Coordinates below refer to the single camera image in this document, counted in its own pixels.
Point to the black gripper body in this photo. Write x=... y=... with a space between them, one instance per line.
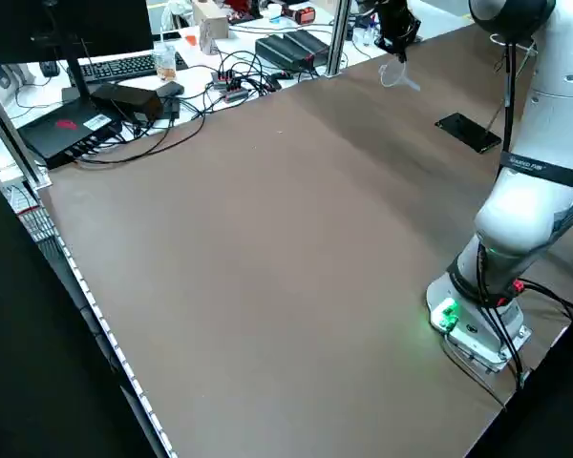
x=398 y=24

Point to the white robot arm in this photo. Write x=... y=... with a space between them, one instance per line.
x=554 y=71

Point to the small clear bottle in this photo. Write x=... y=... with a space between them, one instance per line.
x=371 y=31

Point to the black power supply box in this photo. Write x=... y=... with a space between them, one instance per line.
x=308 y=43
x=279 y=50

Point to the red and black device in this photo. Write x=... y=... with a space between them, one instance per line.
x=306 y=15

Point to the small white cup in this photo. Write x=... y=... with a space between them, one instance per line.
x=275 y=13

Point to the grey usb hub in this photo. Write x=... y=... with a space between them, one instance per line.
x=225 y=78
x=236 y=95

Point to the brown cardboard box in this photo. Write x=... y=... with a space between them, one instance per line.
x=210 y=28

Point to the small orange item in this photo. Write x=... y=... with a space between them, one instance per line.
x=191 y=40

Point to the small black adapter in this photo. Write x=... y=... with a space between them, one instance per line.
x=171 y=89

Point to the clear plastic drink cup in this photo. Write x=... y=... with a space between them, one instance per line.
x=164 y=62

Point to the black power brick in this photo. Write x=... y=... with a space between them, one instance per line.
x=129 y=100

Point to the black keyboard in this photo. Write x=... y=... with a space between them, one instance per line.
x=119 y=67

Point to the black computer monitor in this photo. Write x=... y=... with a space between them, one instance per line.
x=100 y=24

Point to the black computer mouse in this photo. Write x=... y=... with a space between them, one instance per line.
x=50 y=68

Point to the black computer box red logo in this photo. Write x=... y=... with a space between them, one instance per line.
x=57 y=138

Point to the aluminium frame post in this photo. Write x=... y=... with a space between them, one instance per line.
x=9 y=138
x=339 y=38

